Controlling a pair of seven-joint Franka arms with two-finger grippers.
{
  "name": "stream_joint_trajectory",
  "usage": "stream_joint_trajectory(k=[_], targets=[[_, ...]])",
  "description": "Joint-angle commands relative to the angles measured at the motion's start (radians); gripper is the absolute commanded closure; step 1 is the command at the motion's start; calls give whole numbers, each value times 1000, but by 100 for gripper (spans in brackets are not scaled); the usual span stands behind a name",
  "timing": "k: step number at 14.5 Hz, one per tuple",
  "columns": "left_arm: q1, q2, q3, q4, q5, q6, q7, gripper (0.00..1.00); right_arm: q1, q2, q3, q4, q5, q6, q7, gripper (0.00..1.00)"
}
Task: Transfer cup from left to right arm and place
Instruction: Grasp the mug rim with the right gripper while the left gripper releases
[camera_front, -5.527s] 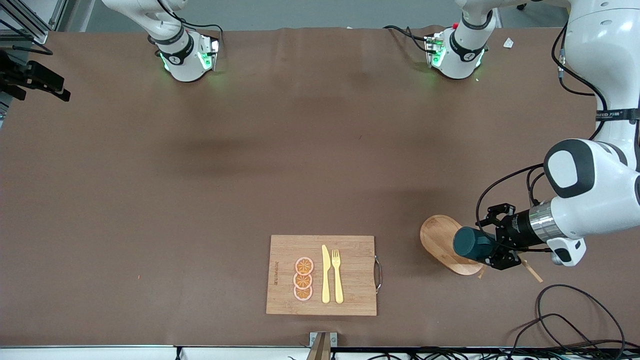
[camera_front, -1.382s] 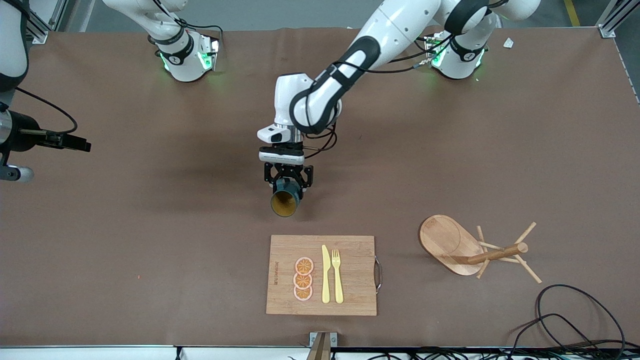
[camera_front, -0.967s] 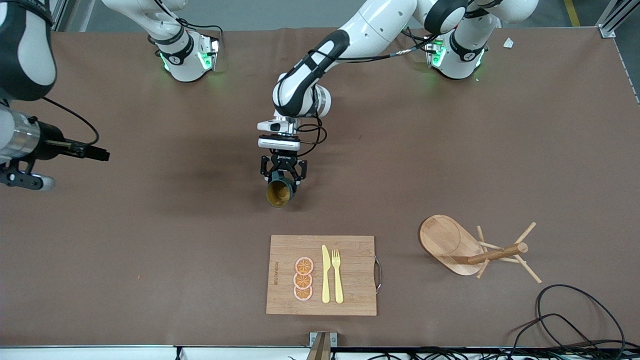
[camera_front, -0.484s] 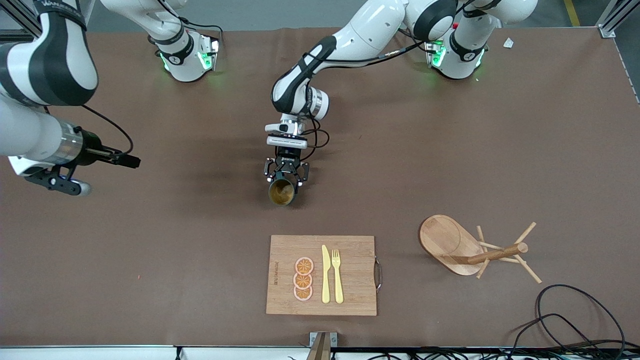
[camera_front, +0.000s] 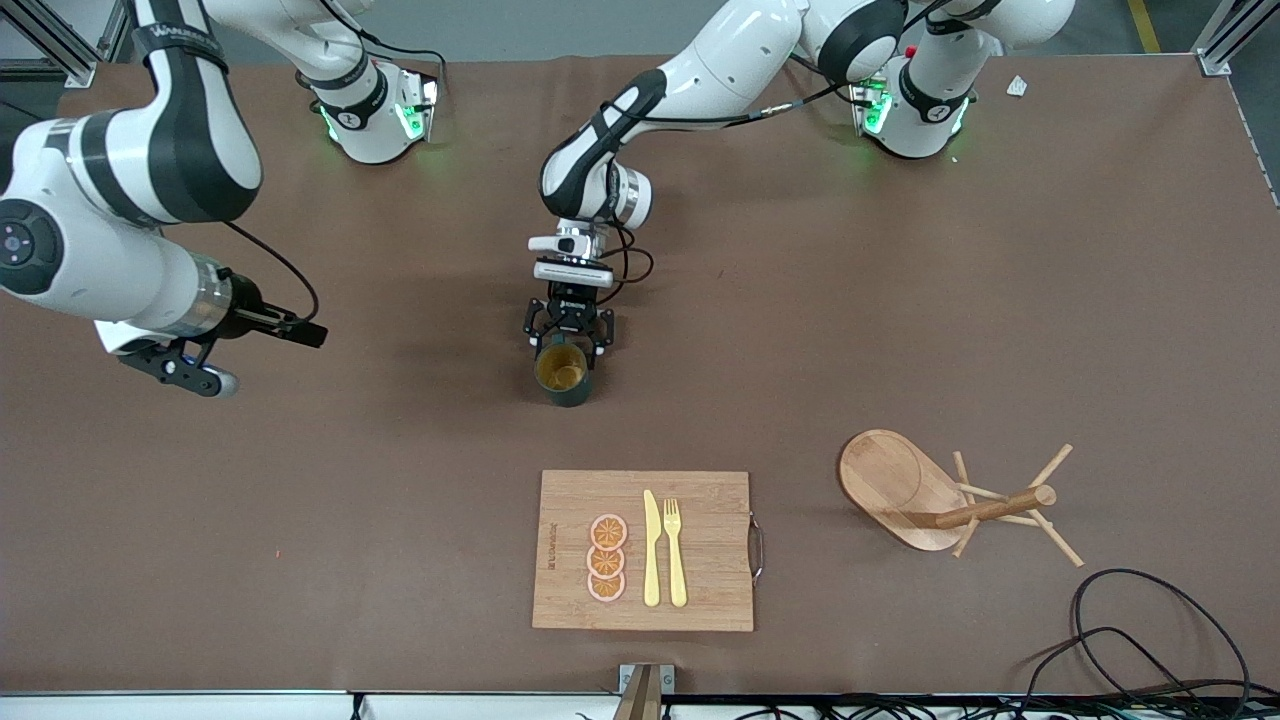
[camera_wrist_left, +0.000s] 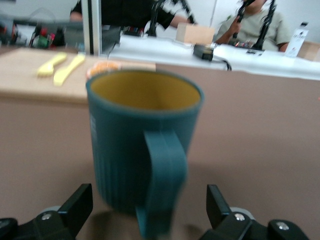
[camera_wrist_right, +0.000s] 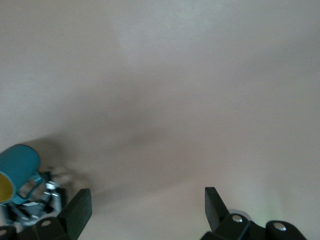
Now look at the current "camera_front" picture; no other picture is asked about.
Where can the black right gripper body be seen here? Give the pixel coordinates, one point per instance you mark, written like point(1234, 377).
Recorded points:
point(246, 304)

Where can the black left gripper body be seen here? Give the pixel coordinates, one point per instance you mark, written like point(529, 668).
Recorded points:
point(571, 304)

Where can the dark green cup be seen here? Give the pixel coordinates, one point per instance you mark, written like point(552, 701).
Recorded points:
point(568, 385)

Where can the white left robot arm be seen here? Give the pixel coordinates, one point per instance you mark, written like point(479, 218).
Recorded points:
point(720, 70)

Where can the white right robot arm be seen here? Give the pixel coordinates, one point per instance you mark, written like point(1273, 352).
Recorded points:
point(150, 150)

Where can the orange slice toy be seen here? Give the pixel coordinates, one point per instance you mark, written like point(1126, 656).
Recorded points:
point(608, 532)

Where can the yellow plastic knife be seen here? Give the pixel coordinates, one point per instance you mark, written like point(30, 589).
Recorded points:
point(651, 560)

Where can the yellow plastic fork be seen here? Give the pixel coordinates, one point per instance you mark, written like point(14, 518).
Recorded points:
point(676, 570)

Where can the brown table cover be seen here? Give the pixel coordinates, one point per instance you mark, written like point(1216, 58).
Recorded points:
point(900, 300)

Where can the wooden mug tree stand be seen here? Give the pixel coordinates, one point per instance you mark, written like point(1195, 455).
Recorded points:
point(890, 480)

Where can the white paper scrap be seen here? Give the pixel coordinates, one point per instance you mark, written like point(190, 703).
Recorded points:
point(1017, 86)

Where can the metal mount bracket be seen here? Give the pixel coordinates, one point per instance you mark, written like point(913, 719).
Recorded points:
point(645, 685)

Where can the aluminium frame profile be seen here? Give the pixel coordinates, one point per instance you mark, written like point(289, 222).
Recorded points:
point(1225, 40)

